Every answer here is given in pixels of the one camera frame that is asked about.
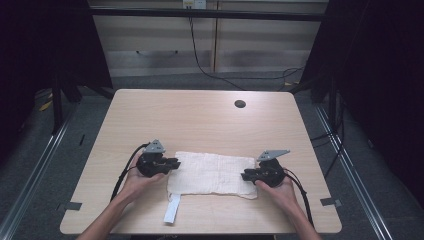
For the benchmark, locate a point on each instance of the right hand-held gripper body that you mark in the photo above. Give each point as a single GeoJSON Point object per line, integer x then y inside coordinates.
{"type": "Point", "coordinates": [271, 170]}

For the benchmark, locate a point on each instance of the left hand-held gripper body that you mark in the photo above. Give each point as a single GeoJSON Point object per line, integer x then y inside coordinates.
{"type": "Point", "coordinates": [151, 160]}

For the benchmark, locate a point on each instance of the white muslin cloth with label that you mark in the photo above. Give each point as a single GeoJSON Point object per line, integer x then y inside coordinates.
{"type": "Point", "coordinates": [210, 173]}

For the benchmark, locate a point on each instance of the person's right hand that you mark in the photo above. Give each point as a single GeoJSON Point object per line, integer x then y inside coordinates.
{"type": "Point", "coordinates": [281, 195]}

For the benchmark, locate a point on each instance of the person's left hand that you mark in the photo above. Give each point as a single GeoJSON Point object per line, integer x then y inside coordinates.
{"type": "Point", "coordinates": [138, 185]}

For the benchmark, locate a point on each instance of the grey tape strip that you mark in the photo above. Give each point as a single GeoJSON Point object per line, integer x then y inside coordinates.
{"type": "Point", "coordinates": [71, 206]}
{"type": "Point", "coordinates": [330, 201]}

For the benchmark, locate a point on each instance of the dark curtain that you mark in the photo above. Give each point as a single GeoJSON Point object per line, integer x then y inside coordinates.
{"type": "Point", "coordinates": [380, 83]}
{"type": "Point", "coordinates": [43, 43]}

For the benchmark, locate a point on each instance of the black metal crossbar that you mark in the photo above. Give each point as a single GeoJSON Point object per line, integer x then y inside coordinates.
{"type": "Point", "coordinates": [206, 14]}

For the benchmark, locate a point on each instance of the metal floor rail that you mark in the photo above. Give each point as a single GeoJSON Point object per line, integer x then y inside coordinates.
{"type": "Point", "coordinates": [30, 173]}
{"type": "Point", "coordinates": [353, 173]}

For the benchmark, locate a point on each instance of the black stand post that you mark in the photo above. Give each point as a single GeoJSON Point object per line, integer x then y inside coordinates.
{"type": "Point", "coordinates": [57, 106]}

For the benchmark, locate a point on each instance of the white wall socket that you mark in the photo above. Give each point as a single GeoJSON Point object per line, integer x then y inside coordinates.
{"type": "Point", "coordinates": [194, 4]}

